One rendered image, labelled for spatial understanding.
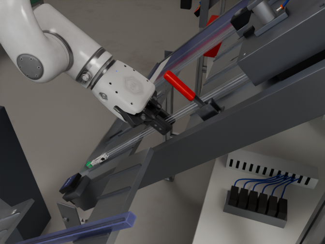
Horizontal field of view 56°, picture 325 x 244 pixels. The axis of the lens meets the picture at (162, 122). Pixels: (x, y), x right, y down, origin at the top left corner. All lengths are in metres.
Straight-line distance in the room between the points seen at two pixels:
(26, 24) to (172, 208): 1.27
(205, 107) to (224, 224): 0.45
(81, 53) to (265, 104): 0.33
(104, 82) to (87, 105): 1.73
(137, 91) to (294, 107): 0.30
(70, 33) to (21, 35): 0.10
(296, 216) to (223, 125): 0.52
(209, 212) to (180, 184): 0.85
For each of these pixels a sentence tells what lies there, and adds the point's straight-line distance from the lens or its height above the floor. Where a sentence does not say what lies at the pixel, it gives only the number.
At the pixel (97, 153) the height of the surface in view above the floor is 0.73.
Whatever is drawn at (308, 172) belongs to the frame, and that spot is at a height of 0.67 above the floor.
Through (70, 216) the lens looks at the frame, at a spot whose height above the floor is 0.72.
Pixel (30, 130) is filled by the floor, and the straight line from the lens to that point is 2.20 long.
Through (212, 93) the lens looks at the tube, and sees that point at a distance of 0.55.
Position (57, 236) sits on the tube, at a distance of 0.46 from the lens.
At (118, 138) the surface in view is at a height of 0.76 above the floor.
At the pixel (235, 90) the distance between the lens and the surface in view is 0.53.
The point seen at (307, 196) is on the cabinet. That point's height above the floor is 0.62.
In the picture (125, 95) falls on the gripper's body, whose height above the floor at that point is 1.02.
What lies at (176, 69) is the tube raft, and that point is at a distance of 0.94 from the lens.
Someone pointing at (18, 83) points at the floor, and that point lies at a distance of 2.72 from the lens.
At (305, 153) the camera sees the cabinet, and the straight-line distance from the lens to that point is 1.11.
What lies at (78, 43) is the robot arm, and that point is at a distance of 0.59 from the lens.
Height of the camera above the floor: 1.35
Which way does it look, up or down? 40 degrees down
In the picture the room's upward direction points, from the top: straight up
